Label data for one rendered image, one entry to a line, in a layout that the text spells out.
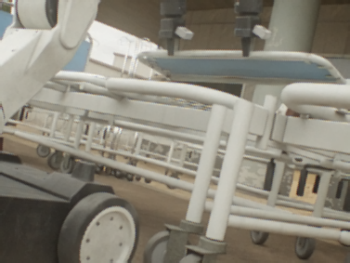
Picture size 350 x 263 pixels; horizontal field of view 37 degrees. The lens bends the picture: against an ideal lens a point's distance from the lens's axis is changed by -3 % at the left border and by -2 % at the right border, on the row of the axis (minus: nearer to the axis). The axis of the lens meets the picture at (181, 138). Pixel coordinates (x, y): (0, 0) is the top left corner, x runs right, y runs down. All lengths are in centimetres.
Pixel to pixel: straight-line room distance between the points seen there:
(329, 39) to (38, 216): 821
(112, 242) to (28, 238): 19
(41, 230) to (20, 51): 38
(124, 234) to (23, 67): 42
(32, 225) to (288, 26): 589
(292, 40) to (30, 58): 566
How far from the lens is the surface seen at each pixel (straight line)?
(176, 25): 183
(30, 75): 119
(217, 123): 130
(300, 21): 676
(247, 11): 167
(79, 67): 339
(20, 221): 103
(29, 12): 126
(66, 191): 111
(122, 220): 114
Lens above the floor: 32
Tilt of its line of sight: 1 degrees up
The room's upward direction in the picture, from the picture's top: 13 degrees clockwise
